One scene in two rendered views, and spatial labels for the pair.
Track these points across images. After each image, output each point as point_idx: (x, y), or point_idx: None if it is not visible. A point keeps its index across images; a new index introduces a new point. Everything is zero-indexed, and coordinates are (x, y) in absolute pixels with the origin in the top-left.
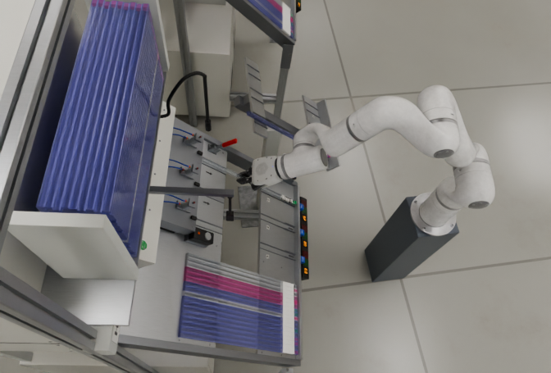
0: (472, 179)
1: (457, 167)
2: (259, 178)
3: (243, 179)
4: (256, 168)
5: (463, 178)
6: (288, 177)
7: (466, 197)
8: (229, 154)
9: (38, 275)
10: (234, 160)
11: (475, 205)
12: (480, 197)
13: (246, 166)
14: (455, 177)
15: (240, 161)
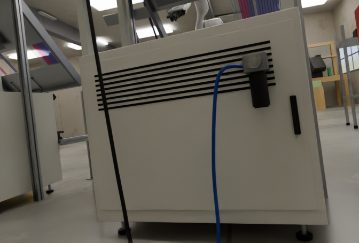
0: (212, 18)
1: (204, 23)
2: (181, 7)
3: (176, 15)
4: (174, 9)
5: (210, 21)
6: (187, 6)
7: (218, 21)
8: (157, 14)
9: None
10: (158, 22)
11: (222, 22)
12: (220, 18)
13: (163, 32)
14: (208, 26)
15: (161, 23)
